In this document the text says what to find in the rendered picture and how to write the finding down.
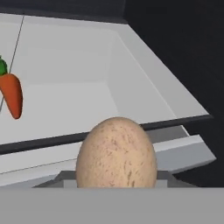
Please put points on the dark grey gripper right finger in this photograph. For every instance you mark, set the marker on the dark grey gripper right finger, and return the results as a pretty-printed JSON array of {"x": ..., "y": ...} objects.
[{"x": 169, "y": 180}]

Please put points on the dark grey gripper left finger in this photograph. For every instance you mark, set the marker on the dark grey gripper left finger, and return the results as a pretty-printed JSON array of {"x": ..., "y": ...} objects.
[{"x": 62, "y": 180}]

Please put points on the speckled beige egg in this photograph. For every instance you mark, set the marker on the speckled beige egg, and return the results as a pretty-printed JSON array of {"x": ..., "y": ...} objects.
[{"x": 116, "y": 154}]

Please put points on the white fridge shelf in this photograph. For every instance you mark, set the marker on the white fridge shelf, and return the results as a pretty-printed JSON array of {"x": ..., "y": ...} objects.
[{"x": 73, "y": 108}]

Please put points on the orange carrot with green top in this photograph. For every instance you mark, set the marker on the orange carrot with green top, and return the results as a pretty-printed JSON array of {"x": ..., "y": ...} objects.
[{"x": 11, "y": 92}]

